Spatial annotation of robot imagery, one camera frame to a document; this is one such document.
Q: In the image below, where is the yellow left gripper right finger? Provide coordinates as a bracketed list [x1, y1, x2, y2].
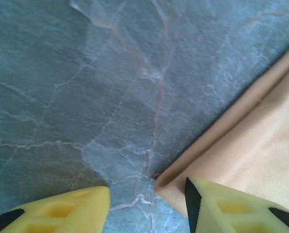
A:
[185, 176, 289, 233]

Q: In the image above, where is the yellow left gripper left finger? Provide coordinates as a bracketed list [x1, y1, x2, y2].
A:
[0, 185, 111, 233]

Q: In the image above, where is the beige printed t-shirt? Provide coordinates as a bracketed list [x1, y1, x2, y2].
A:
[153, 36, 289, 220]

